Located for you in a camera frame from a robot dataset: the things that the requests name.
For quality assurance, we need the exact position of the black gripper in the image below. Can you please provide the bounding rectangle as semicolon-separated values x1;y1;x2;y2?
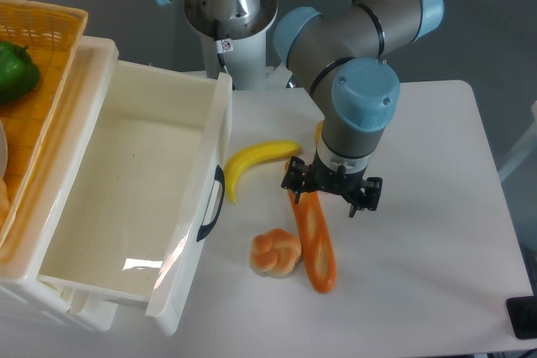
281;151;383;218

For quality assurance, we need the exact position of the small yellow fruit behind arm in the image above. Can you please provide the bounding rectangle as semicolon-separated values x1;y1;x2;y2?
314;120;324;145

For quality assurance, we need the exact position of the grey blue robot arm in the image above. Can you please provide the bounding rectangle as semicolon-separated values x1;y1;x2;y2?
154;0;444;212

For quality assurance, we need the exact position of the long orange baguette bread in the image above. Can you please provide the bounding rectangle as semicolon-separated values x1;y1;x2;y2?
283;186;337;293

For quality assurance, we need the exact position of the round knotted bread roll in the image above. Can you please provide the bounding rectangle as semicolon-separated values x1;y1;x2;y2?
249;228;302;278

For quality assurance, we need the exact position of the yellow plastic banana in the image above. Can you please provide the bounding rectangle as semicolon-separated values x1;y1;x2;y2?
223;139;302;203

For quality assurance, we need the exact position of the white plastic drawer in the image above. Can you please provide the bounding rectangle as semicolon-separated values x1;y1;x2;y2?
39;61;232;335

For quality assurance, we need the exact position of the black device at table edge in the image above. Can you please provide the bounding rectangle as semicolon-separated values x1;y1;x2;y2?
506;296;536;340

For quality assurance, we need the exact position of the yellow woven basket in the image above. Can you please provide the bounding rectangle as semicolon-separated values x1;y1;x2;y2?
1;0;88;241

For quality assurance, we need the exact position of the white drawer cabinet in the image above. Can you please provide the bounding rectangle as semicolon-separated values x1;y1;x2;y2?
1;36;118;331

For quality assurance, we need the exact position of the green bell pepper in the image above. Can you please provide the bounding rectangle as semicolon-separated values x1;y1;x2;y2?
1;41;40;105

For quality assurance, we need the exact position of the black drawer handle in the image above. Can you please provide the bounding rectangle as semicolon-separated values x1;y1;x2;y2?
196;165;226;242

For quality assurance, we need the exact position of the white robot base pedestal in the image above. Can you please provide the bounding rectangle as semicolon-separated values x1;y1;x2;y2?
185;0;278;91

